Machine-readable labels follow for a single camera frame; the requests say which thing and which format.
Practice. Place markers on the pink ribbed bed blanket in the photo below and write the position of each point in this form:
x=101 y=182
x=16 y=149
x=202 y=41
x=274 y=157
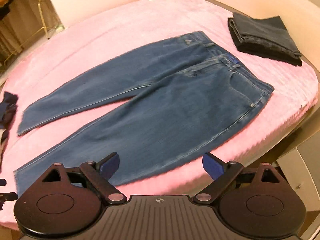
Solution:
x=116 y=31

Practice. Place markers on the blue denim jeans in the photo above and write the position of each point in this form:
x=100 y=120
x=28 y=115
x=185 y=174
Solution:
x=182 y=97

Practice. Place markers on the white nightstand drawers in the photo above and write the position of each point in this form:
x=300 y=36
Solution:
x=301 y=169

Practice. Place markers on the wooden bed headboard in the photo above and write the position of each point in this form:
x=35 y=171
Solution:
x=301 y=18

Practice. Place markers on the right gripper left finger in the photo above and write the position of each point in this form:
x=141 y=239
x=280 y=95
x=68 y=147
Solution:
x=98 y=175

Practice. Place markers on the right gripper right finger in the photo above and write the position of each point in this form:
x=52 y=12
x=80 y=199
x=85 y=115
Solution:
x=223 y=175

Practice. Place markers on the folded black garment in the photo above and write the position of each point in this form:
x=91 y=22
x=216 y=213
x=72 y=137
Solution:
x=267 y=38

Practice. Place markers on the beige curtain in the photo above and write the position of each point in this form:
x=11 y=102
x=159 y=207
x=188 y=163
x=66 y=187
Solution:
x=23 y=22

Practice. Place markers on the gold metal clothes rack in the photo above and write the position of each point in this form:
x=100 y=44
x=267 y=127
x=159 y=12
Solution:
x=23 y=22

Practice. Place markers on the navy blue sweatshirt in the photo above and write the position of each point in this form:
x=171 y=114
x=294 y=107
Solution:
x=8 y=112

